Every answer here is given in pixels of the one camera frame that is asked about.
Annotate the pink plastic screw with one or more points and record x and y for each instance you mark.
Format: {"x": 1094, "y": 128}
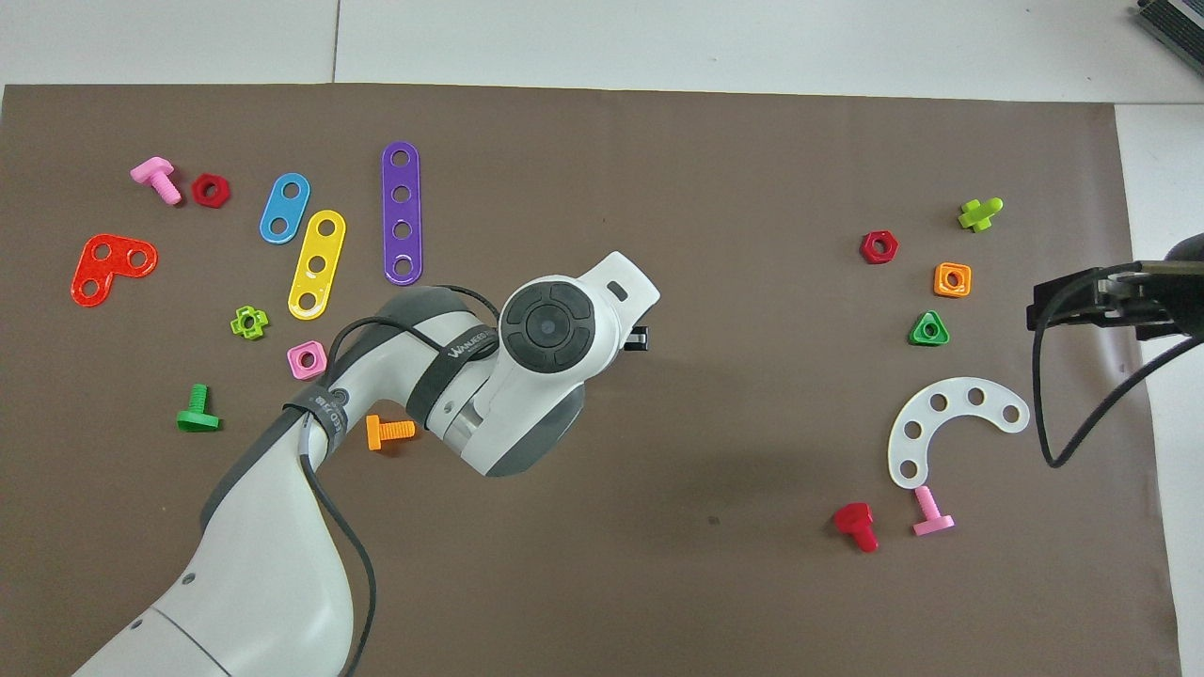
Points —
{"x": 931, "y": 512}
{"x": 150, "y": 172}

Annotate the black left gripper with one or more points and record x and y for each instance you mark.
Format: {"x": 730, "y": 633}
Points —
{"x": 637, "y": 338}

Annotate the blue two-hole plate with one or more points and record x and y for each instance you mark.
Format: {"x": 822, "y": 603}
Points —
{"x": 285, "y": 208}

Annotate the pink square plastic nut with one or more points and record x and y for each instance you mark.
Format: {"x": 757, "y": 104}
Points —
{"x": 320, "y": 350}

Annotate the orange plastic screw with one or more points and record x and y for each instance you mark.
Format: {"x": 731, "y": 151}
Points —
{"x": 395, "y": 430}

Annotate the orange square plastic nut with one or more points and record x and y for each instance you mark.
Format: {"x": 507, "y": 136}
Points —
{"x": 939, "y": 287}

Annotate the brown paper table mat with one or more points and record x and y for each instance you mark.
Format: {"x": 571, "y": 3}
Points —
{"x": 715, "y": 188}

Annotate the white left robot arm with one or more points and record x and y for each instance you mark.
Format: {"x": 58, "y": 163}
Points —
{"x": 273, "y": 564}

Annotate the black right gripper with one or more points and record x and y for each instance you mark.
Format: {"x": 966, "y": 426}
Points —
{"x": 1152, "y": 296}

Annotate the orange heart three-hole plate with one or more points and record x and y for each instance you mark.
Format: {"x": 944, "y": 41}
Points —
{"x": 115, "y": 273}

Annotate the red plastic screw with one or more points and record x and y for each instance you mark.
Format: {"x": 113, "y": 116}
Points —
{"x": 854, "y": 519}

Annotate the green plastic screw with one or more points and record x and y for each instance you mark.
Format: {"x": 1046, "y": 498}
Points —
{"x": 198, "y": 418}

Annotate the red hexagon plastic nut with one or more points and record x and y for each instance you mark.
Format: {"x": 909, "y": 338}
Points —
{"x": 866, "y": 247}
{"x": 198, "y": 188}

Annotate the lime cross-head plastic screw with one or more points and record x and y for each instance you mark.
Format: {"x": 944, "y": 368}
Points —
{"x": 978, "y": 216}

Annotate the dark ribbed device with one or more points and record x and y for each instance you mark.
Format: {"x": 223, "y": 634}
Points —
{"x": 1176, "y": 21}

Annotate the yellow three-hole plate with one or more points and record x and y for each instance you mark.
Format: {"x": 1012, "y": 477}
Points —
{"x": 323, "y": 245}

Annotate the lime cross plastic nut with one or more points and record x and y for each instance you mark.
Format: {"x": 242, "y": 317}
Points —
{"x": 238, "y": 324}

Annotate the white curved five-hole plate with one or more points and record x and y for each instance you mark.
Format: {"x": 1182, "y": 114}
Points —
{"x": 957, "y": 400}

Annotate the green triangle plastic nut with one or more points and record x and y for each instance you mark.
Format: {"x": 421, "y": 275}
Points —
{"x": 917, "y": 339}

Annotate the purple four-hole plate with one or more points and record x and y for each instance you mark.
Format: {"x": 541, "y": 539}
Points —
{"x": 402, "y": 212}

